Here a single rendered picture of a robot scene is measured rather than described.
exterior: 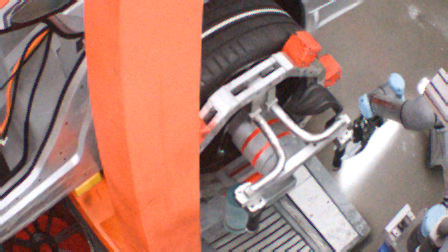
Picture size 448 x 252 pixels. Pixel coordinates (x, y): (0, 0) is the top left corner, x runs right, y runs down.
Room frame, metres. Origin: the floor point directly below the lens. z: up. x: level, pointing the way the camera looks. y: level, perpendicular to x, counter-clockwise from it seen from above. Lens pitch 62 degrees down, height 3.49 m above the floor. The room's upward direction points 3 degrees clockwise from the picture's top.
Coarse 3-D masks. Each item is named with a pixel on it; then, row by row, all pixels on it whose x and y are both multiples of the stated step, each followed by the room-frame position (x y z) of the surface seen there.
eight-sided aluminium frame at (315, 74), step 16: (272, 64) 1.44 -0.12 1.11; (288, 64) 1.44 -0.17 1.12; (320, 64) 1.54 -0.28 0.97; (240, 80) 1.37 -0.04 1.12; (272, 80) 1.38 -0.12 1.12; (304, 80) 1.55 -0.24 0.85; (320, 80) 1.52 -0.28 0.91; (224, 96) 1.32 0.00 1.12; (240, 96) 1.33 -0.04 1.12; (256, 96) 1.35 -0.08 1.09; (208, 112) 1.30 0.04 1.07; (224, 112) 1.28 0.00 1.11; (240, 160) 1.39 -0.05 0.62; (208, 176) 1.31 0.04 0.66; (224, 176) 1.33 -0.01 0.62; (240, 176) 1.33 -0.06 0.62; (208, 192) 1.25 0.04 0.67; (224, 192) 1.29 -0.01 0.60
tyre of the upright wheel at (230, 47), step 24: (216, 0) 1.63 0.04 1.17; (240, 0) 1.65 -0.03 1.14; (264, 0) 1.70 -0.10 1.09; (216, 24) 1.52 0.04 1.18; (240, 24) 1.54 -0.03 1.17; (264, 24) 1.55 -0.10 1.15; (288, 24) 1.60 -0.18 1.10; (216, 48) 1.44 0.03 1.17; (240, 48) 1.44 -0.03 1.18; (264, 48) 1.47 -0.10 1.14; (216, 72) 1.37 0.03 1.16; (216, 168) 1.37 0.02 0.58
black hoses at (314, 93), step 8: (312, 88) 1.41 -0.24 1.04; (320, 88) 1.42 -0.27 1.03; (328, 88) 1.45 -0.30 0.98; (304, 96) 1.39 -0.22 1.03; (312, 96) 1.39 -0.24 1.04; (320, 96) 1.39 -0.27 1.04; (328, 96) 1.40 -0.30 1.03; (288, 104) 1.39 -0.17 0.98; (296, 104) 1.38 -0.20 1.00; (304, 104) 1.37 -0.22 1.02; (312, 104) 1.37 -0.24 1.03; (320, 104) 1.36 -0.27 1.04; (328, 104) 1.37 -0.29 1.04; (336, 104) 1.38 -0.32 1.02; (288, 112) 1.37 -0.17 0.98; (296, 112) 1.36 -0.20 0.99; (304, 112) 1.36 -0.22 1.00; (312, 112) 1.35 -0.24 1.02; (320, 112) 1.35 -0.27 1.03; (336, 112) 1.38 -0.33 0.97; (296, 120) 1.34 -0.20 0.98
